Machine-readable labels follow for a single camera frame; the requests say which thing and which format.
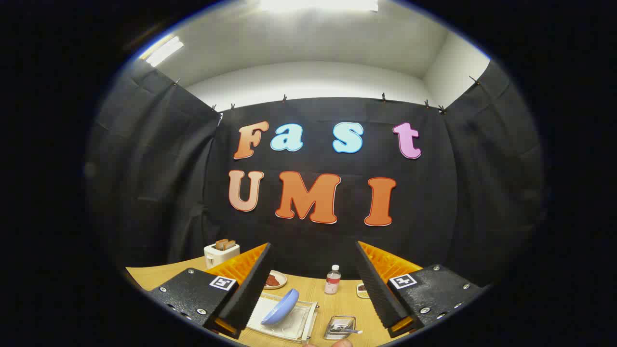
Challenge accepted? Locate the white wire dish rack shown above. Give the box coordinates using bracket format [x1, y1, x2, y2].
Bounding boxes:
[246, 292, 320, 344]

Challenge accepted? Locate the black backdrop cloth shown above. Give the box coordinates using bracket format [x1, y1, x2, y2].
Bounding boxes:
[84, 58, 548, 299]

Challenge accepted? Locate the blue plate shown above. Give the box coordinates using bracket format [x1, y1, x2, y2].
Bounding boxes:
[260, 288, 300, 326]

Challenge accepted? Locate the white oval dish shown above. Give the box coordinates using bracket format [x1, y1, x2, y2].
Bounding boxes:
[263, 270, 288, 290]

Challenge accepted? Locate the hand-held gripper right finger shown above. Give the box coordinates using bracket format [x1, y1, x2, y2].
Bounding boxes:
[356, 240, 485, 339]

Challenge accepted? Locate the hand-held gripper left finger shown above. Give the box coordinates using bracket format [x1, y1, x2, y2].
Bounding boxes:
[147, 242, 274, 340]

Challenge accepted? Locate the white toaster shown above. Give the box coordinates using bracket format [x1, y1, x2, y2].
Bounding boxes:
[204, 242, 241, 269]

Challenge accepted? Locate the clear bottle with red label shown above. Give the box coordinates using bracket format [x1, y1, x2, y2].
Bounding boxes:
[324, 265, 342, 295]

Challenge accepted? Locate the metal wire basket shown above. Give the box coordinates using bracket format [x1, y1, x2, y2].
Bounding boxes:
[323, 316, 357, 341]

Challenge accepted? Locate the wide ceiling light panel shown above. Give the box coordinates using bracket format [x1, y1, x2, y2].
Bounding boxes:
[258, 0, 380, 13]

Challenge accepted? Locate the narrow ceiling light strip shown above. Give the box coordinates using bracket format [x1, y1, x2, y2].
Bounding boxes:
[140, 35, 185, 67]

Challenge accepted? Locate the row of black cloth clips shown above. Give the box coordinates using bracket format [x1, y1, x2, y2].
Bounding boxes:
[173, 75, 483, 115]

